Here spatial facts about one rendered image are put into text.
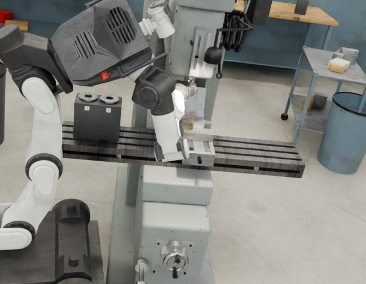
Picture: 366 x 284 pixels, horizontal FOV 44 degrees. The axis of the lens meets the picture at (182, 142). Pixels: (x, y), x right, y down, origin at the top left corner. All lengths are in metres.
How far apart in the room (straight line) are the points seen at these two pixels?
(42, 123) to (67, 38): 0.35
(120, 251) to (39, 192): 0.93
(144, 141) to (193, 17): 0.68
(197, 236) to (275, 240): 1.27
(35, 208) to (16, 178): 1.60
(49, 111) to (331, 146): 3.03
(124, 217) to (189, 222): 0.87
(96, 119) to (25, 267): 0.73
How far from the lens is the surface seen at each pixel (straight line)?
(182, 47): 1.99
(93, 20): 1.53
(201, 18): 1.96
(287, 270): 3.12
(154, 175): 2.15
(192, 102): 2.55
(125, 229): 2.81
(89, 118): 2.18
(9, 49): 1.64
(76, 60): 1.55
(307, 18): 5.85
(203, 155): 2.10
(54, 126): 1.74
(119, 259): 2.63
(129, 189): 2.91
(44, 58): 1.64
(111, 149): 2.18
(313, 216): 3.66
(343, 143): 4.20
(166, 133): 1.68
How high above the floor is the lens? 2.06
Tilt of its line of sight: 30 degrees down
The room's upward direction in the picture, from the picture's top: 10 degrees clockwise
